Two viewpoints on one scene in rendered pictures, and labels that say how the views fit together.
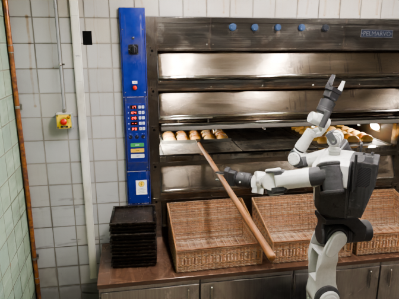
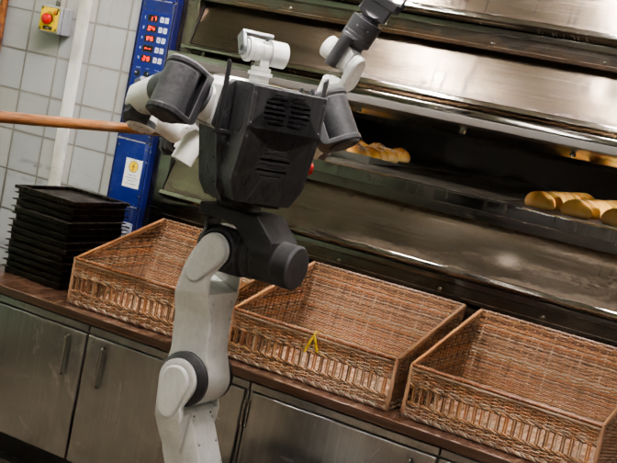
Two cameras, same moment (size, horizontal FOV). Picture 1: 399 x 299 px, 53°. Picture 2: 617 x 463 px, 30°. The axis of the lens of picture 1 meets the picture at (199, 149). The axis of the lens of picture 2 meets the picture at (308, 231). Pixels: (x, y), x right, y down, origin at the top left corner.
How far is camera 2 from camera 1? 2.67 m
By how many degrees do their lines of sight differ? 37
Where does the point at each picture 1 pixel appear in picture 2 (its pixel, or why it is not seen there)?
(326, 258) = (185, 282)
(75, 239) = not seen: hidden behind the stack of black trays
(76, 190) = (45, 151)
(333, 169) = (169, 68)
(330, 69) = (534, 12)
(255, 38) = not seen: outside the picture
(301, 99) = (464, 71)
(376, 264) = (428, 450)
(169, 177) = (185, 172)
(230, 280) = (138, 351)
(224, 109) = (301, 57)
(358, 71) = (601, 28)
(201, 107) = not seen: hidden behind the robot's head
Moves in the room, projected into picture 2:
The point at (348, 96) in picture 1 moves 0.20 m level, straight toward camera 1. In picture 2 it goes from (576, 88) to (526, 77)
